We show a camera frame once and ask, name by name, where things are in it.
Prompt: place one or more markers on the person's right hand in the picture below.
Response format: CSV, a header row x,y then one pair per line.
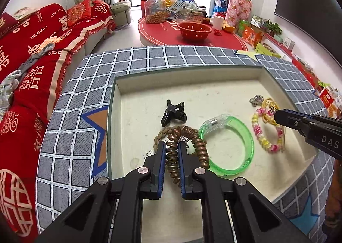
x,y
337,192

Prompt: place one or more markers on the orange snack box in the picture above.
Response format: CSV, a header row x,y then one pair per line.
x,y
330,102

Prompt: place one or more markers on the red patterned cushion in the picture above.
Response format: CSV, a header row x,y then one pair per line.
x,y
78,13

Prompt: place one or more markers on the clear plastic snack jar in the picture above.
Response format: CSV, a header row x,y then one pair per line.
x,y
155,11

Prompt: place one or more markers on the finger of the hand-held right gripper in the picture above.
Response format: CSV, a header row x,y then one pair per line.
x,y
288,122
296,114

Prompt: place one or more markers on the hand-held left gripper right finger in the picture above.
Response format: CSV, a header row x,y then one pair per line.
x,y
182,172

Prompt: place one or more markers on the black hair claw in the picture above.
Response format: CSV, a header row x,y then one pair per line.
x,y
171,114

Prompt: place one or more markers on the red round table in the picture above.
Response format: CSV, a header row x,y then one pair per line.
x,y
160,34

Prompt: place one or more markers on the grey-green shallow tray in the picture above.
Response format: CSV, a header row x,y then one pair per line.
x,y
149,114

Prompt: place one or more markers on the small silver charm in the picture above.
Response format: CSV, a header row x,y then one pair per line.
x,y
256,100

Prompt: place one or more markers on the blue and white box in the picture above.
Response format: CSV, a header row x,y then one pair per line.
x,y
220,1

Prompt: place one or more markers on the white cup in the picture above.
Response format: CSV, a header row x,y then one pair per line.
x,y
218,23

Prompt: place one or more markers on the beige recliner chair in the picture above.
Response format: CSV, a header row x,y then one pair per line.
x,y
120,11

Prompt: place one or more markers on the red sofa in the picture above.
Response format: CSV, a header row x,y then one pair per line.
x,y
24,98

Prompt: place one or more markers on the red television bench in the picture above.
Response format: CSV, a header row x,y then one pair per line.
x,y
302,68

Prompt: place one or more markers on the red plastic bowl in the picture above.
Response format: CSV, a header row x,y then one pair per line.
x,y
195,30

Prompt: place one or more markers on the pink patterned gift box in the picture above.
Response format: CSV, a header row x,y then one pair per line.
x,y
239,10

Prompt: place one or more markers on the black television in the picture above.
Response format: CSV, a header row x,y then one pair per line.
x,y
307,5

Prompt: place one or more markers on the grey braided cloth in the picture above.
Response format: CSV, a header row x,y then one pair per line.
x,y
37,55

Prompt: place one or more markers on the green potted plant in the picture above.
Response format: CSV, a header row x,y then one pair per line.
x,y
272,27

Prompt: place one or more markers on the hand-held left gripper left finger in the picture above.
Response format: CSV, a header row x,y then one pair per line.
x,y
161,168

